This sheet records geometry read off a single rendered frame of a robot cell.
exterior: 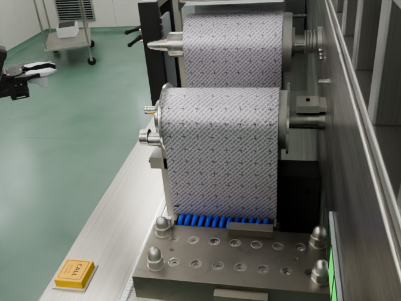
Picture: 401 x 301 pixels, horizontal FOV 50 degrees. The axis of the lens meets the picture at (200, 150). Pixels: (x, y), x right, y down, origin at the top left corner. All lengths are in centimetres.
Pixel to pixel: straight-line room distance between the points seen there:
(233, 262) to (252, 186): 17
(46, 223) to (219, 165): 207
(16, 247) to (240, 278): 206
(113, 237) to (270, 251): 46
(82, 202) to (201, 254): 210
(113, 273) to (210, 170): 36
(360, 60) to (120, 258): 77
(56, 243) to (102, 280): 163
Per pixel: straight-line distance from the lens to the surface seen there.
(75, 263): 112
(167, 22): 129
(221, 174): 93
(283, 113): 87
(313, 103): 90
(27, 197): 319
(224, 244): 93
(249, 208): 97
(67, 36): 593
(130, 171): 145
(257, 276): 87
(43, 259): 263
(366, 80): 56
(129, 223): 123
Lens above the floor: 166
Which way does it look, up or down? 30 degrees down
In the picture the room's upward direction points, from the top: 5 degrees counter-clockwise
